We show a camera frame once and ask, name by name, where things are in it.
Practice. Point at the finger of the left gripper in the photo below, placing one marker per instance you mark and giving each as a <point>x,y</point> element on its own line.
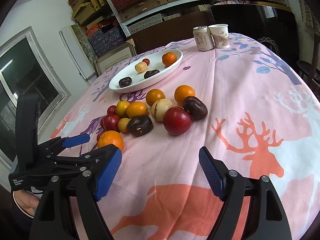
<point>70,142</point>
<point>99,154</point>

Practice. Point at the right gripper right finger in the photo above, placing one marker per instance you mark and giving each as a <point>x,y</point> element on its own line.
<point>266,218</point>

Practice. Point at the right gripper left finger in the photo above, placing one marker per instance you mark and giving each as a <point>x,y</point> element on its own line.
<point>54,217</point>

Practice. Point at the large orange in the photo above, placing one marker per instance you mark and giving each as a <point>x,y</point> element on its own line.
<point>111,137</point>

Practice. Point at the small tan longan fruit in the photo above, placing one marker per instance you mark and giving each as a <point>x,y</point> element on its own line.
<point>122,125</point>

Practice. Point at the dark purple fruit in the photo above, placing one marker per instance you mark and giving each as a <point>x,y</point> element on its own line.
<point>124,82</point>
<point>195,107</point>
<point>150,73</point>
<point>140,125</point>

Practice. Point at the striped pepino melon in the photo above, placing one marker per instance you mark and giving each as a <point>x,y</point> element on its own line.
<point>159,109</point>

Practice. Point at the orange round fruit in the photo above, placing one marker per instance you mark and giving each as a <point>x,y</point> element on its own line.
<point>153,95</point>
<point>182,92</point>

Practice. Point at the small red cherry tomato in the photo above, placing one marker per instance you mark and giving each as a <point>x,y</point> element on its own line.
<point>147,61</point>

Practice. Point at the small orange mandarin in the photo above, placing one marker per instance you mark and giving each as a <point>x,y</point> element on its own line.
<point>169,58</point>

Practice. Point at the yellow orange tomato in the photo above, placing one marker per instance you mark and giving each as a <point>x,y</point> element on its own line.
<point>121,108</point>

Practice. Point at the person left hand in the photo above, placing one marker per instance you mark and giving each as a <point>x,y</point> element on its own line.
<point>26,202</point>

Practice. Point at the white plate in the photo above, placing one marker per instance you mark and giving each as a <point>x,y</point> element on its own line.
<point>138,81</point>

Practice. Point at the white board panel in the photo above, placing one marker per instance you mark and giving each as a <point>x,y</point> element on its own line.
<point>77,54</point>

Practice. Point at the framed picture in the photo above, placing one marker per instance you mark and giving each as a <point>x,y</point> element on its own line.
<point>123,52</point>

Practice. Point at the pink deer tablecloth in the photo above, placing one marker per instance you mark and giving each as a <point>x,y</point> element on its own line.
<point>262,120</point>

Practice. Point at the dark wooden cabinet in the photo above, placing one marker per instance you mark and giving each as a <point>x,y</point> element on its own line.
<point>176,29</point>

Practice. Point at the pink drink can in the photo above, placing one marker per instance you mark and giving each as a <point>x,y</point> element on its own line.
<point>203,38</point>

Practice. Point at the paper cup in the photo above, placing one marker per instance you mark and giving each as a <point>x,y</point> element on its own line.
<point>220,35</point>

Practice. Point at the window frame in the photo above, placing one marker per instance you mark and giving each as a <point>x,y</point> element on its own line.
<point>24,70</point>

